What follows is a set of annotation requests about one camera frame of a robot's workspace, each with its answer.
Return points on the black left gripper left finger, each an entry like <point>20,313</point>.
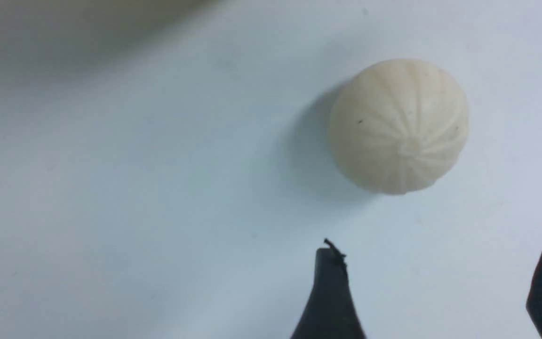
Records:
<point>330,312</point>

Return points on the white bun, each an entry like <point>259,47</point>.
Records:
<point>398,126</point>

